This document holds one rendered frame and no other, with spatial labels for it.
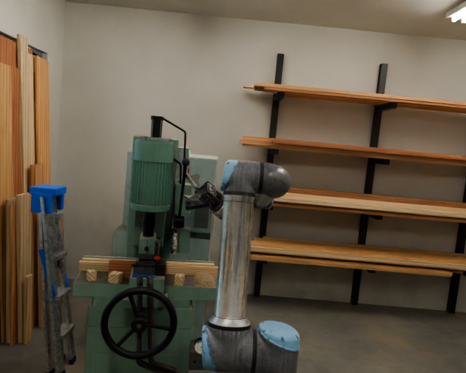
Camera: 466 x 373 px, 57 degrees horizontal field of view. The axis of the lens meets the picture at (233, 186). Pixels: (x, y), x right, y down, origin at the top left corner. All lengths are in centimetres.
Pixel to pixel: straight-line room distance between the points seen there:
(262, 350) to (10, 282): 216
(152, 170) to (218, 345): 78
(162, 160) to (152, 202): 19
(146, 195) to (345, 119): 286
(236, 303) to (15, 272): 211
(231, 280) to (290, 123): 294
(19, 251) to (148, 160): 164
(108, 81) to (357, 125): 247
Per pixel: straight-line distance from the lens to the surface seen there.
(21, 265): 332
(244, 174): 150
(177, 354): 202
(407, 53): 465
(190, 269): 203
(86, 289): 192
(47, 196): 274
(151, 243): 196
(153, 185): 188
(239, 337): 153
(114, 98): 440
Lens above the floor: 154
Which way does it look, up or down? 6 degrees down
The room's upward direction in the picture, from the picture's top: 5 degrees clockwise
